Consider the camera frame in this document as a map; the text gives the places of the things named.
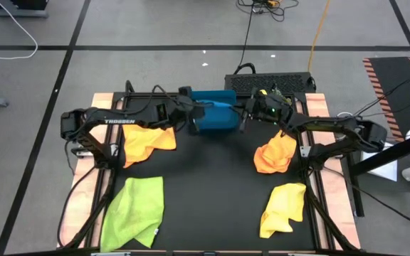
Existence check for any white paper sheet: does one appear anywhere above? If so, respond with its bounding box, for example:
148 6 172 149
360 142 399 183

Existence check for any black cable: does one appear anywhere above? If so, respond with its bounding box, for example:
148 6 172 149
236 0 300 75
324 166 410 234

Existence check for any black metal beam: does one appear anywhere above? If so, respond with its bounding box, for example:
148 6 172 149
349 127 410 178

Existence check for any lime green microfiber towel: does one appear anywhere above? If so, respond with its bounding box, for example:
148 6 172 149
100 176 165 252

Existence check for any white cable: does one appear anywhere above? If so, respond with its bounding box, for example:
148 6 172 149
0 0 39 60

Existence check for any grey stand base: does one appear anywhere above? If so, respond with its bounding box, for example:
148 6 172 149
0 0 50 19

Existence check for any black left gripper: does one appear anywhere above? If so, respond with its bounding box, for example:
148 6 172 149
171 95 206 135

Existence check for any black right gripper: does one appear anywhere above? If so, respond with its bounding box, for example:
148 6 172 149
233 90 293 134

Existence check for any teal plastic bin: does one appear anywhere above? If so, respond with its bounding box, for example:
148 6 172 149
185 89 240 135

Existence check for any small potted succulent plant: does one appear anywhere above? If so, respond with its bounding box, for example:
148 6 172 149
268 85 293 106

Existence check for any yellow microfiber towel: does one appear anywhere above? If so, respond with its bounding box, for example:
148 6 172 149
259 182 307 239

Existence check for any black perforated computer tower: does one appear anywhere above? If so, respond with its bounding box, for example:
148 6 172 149
224 72 317 94

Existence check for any black hazard striped mat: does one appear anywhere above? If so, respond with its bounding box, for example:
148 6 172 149
362 55 410 143

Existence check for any yellow hanging cable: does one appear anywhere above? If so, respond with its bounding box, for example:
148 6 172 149
307 0 332 73

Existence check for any orange microfiber towel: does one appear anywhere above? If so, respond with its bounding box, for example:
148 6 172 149
253 130 298 174
122 124 177 169

